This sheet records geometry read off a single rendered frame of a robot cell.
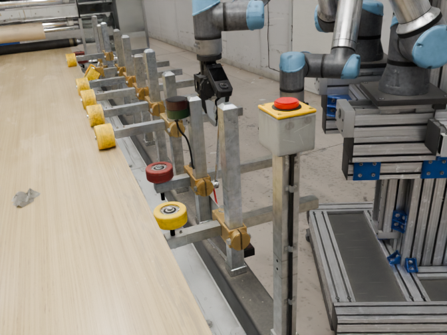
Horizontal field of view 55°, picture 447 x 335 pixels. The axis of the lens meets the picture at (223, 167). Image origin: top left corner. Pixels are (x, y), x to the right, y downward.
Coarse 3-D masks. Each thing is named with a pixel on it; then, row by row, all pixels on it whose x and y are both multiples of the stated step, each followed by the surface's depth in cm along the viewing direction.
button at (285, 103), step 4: (276, 100) 69; (280, 100) 69; (284, 100) 69; (288, 100) 68; (292, 100) 68; (296, 100) 68; (276, 104) 68; (280, 104) 68; (284, 104) 67; (288, 104) 67; (292, 104) 67; (296, 104) 68; (280, 108) 68; (284, 108) 68; (288, 108) 68; (292, 108) 68
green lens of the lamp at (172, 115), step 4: (168, 112) 115; (172, 112) 114; (176, 112) 114; (180, 112) 114; (184, 112) 115; (188, 112) 117; (168, 116) 116; (172, 116) 115; (176, 116) 115; (180, 116) 115; (184, 116) 115
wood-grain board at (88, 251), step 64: (0, 64) 289; (64, 64) 277; (0, 128) 168; (64, 128) 163; (0, 192) 118; (64, 192) 116; (128, 192) 114; (0, 256) 91; (64, 256) 90; (128, 256) 88; (0, 320) 74; (64, 320) 73; (128, 320) 72; (192, 320) 71
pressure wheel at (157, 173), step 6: (156, 162) 129; (162, 162) 128; (150, 168) 125; (156, 168) 125; (162, 168) 125; (168, 168) 124; (150, 174) 123; (156, 174) 122; (162, 174) 123; (168, 174) 124; (150, 180) 124; (156, 180) 123; (162, 180) 123; (168, 180) 125; (162, 198) 130
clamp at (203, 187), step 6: (186, 168) 132; (192, 174) 128; (192, 180) 127; (198, 180) 125; (204, 180) 124; (210, 180) 126; (192, 186) 128; (198, 186) 124; (204, 186) 124; (210, 186) 125; (198, 192) 124; (204, 192) 125; (210, 192) 126
